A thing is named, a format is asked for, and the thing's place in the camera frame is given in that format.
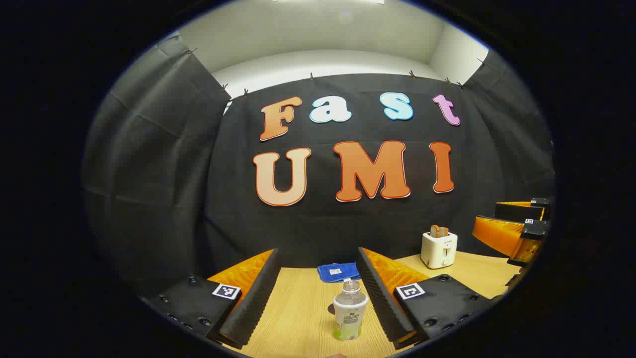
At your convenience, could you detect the black backdrop cloth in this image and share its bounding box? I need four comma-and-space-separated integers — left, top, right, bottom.
82, 35, 555, 299

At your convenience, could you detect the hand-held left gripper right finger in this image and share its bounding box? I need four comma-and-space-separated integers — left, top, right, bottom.
358, 247, 492, 350

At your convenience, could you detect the clear water bottle green label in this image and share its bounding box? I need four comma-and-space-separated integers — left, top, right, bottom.
333, 278, 369, 341

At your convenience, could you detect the cream toaster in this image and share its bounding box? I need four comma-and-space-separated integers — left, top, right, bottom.
420, 231, 458, 269

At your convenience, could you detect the blue towel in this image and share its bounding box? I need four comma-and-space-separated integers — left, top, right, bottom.
318, 263, 362, 283

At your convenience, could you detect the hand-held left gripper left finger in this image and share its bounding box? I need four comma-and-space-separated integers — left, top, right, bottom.
149, 249, 281, 350

